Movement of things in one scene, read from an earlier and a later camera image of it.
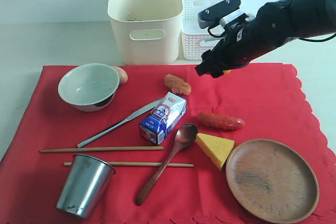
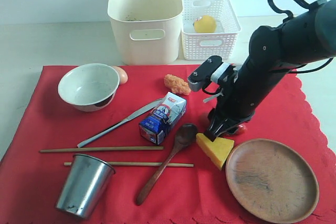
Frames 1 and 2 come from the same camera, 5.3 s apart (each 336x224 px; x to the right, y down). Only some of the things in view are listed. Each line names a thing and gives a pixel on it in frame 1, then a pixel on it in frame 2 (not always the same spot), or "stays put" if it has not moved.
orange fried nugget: x=177 y=85 stays put
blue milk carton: x=163 y=118 stays put
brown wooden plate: x=272 y=180 stays put
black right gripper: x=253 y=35 to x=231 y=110
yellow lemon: x=227 y=72 to x=207 y=24
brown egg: x=123 y=74 stays put
